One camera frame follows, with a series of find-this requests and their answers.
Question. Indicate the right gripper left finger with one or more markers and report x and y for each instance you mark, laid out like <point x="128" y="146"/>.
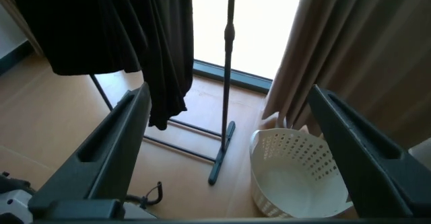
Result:
<point x="101" y="163"/>

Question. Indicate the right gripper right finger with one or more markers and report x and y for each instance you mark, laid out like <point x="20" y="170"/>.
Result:
<point x="387" y="177"/>

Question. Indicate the black shorts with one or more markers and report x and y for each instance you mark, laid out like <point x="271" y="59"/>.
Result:
<point x="168" y="66"/>

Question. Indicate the black garment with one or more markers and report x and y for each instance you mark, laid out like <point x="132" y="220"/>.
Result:
<point x="84" y="25"/>

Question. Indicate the white laundry basket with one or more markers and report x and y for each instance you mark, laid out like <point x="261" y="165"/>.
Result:
<point x="296" y="190"/>

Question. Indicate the black clothes rack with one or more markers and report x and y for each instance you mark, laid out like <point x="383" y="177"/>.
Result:
<point x="229" y="49"/>

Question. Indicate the brown curtain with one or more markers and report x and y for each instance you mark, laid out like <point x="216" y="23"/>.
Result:
<point x="353" y="42"/>

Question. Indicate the window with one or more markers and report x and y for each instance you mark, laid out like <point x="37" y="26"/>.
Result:
<point x="262" y="22"/>

